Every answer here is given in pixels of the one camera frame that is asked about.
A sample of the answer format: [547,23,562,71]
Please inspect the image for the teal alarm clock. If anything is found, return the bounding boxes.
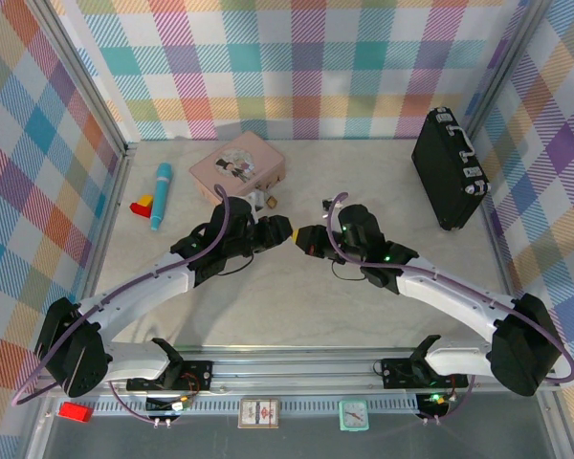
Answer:
[338,400,369,432]

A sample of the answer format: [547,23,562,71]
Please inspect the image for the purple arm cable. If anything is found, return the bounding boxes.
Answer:
[326,191,574,383]
[11,184,232,408]

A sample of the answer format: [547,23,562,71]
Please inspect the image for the playing card box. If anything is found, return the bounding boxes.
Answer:
[237,397,281,430]

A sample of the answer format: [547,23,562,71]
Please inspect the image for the slotted grey cable duct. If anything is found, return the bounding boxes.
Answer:
[42,396,461,420]

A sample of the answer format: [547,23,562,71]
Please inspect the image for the red plastic brick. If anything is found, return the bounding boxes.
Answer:
[57,401,95,425]

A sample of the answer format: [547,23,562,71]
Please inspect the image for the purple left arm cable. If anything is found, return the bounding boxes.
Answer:
[11,184,232,408]

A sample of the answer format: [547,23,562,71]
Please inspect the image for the pink tin box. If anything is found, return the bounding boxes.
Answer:
[188,132,288,203]

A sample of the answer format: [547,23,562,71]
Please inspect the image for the blue toy microphone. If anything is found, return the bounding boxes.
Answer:
[148,162,173,233]

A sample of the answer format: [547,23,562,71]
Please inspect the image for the short purple base cable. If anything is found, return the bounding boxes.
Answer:
[419,381,475,427]
[109,381,174,428]

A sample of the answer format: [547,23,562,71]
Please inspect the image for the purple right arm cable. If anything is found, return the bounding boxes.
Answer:
[326,191,574,383]

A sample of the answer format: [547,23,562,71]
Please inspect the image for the small circuit board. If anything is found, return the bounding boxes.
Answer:
[417,391,458,413]
[145,393,193,415]

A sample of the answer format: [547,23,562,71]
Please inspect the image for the black briefcase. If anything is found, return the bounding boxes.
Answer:
[410,105,492,233]

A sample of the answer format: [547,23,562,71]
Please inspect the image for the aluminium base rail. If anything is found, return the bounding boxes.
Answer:
[108,345,562,397]

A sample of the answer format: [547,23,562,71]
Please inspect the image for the aluminium frame post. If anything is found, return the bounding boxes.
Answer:
[31,0,136,157]
[462,0,557,141]

